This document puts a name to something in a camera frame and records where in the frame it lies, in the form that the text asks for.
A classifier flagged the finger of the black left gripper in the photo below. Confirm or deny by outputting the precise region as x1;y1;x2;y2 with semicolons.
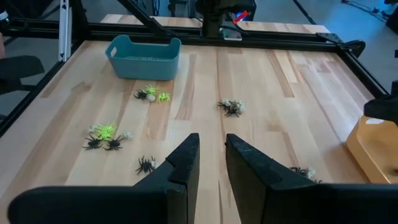
363;80;398;125

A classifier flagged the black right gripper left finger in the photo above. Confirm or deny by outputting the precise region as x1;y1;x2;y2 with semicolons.
7;133;200;224

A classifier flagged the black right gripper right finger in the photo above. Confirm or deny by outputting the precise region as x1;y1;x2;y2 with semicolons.
225;133;398;224

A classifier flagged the yellow plastic bin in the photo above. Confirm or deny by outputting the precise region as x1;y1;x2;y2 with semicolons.
346;114;398;185

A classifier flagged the teal plastic bin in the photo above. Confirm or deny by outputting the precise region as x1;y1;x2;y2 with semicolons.
104;34;182;81

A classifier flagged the black frame clamp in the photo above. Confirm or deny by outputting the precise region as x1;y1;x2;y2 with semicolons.
316;32;367;59

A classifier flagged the silver metal bracket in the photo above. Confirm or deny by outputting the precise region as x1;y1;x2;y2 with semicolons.
222;27;243;41

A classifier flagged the silver aluminium post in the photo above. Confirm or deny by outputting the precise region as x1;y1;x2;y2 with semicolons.
58;0;73;62

